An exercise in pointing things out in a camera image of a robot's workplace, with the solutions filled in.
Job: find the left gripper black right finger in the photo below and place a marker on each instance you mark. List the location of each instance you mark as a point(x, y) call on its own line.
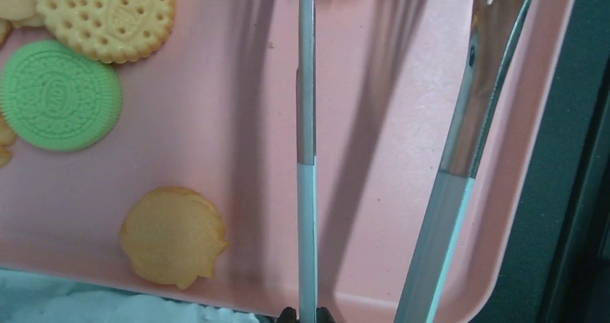
point(324, 315)

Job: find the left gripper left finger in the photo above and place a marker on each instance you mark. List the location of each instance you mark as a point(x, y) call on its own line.
point(288, 315)

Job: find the metal tongs white handle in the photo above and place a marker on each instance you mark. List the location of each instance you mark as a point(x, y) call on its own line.
point(495, 29)

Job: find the pink cookie tray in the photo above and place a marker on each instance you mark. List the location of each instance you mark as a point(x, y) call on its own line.
point(214, 110)

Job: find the pink and green cookie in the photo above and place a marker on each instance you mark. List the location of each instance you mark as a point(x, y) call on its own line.
point(56, 99)

